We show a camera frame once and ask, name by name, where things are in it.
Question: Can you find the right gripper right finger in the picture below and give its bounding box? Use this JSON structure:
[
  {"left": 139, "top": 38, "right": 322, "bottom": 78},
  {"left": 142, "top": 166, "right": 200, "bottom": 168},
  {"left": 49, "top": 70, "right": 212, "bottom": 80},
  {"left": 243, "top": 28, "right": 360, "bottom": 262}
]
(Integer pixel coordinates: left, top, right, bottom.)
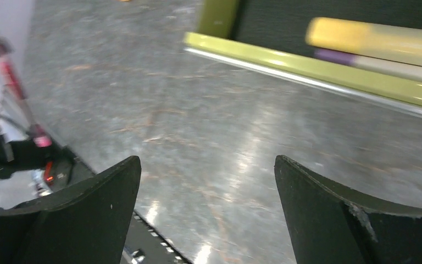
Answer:
[{"left": 274, "top": 155, "right": 422, "bottom": 264}]

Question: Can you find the yellow highlighter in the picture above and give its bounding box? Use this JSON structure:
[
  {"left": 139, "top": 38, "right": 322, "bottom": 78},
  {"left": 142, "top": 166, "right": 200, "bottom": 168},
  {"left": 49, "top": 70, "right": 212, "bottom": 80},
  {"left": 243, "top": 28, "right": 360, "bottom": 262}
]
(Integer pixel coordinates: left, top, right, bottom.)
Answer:
[{"left": 305, "top": 17, "right": 422, "bottom": 67}]

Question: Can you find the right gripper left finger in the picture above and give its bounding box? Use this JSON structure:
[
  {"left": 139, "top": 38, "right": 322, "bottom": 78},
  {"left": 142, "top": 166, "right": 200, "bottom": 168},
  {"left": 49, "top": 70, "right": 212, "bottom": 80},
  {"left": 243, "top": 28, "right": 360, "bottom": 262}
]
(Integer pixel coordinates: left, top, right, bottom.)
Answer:
[{"left": 0, "top": 156, "right": 141, "bottom": 263}]

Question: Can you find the white pen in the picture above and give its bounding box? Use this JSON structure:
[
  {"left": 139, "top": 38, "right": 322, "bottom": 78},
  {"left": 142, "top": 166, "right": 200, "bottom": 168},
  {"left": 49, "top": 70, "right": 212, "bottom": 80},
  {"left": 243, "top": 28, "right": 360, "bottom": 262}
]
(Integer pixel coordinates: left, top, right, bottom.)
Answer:
[{"left": 314, "top": 48, "right": 422, "bottom": 81}]

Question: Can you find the yellow-green drawer chest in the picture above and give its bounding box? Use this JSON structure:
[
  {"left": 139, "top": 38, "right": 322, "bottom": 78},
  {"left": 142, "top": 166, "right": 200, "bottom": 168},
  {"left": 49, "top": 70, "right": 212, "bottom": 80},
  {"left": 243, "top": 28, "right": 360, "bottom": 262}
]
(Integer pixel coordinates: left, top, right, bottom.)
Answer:
[{"left": 184, "top": 1, "right": 422, "bottom": 117}]

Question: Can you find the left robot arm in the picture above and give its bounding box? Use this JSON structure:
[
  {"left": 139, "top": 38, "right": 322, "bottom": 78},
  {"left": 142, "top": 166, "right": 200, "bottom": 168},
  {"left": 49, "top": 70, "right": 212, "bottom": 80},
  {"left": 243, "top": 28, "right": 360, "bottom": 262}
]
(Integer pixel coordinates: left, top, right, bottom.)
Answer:
[{"left": 0, "top": 38, "right": 75, "bottom": 197}]

